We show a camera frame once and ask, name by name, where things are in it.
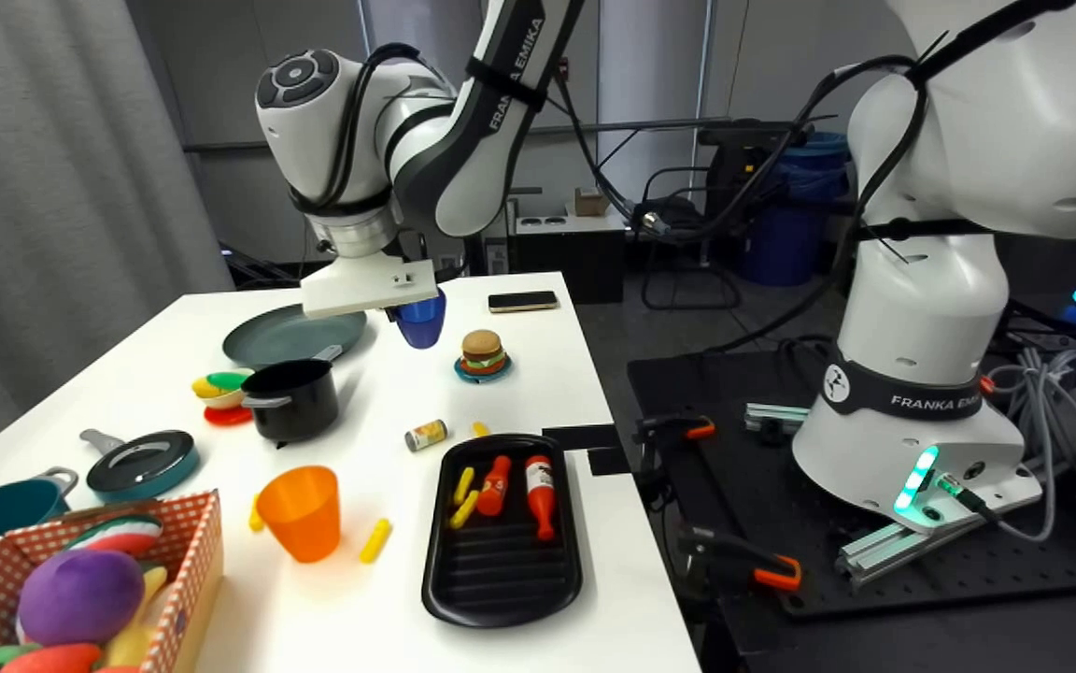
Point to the blue plastic cup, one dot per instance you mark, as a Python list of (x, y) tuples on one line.
[(420, 322)]

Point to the orange plastic cup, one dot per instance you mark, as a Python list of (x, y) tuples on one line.
[(299, 513)]

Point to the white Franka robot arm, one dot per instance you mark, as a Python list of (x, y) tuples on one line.
[(935, 310)]

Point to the black ribbed plastic tray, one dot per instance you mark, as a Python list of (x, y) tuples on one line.
[(501, 574)]

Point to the large grey tray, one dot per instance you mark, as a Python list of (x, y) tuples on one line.
[(278, 337)]

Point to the black tape strip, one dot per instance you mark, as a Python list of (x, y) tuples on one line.
[(525, 299)]

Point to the toy hamburger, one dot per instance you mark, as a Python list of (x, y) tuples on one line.
[(483, 350)]

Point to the toy burger stack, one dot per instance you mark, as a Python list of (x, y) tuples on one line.
[(487, 371)]

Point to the small toy food can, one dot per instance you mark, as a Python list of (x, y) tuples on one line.
[(427, 433)]

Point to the plain toy ketchup bottle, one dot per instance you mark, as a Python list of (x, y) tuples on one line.
[(496, 486)]

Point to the red ketchup bottle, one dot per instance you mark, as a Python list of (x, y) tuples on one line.
[(538, 498)]

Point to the black equipment box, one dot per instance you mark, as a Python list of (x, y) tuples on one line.
[(736, 169)]

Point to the blue storage bin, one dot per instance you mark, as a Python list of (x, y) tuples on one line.
[(801, 212)]

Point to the green toy food piece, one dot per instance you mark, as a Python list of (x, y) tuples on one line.
[(225, 379)]

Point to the red toy food slice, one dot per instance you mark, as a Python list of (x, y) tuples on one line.
[(225, 415)]

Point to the yellow toy food slice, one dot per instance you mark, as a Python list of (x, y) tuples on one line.
[(207, 391)]

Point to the teal frying pan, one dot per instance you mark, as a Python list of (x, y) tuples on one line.
[(141, 470)]

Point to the red checkered cardboard basket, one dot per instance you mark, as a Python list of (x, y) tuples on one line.
[(185, 585)]

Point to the striped plush food slice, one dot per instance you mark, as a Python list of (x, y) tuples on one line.
[(121, 539)]

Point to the yellow plush vegetable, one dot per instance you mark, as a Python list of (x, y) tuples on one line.
[(137, 622)]

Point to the purple plush vegetable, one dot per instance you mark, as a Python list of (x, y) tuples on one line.
[(78, 600)]

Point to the red plush vegetable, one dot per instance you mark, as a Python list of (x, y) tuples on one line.
[(52, 660)]

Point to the aluminium extrusion rail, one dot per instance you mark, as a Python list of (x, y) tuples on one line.
[(924, 534)]

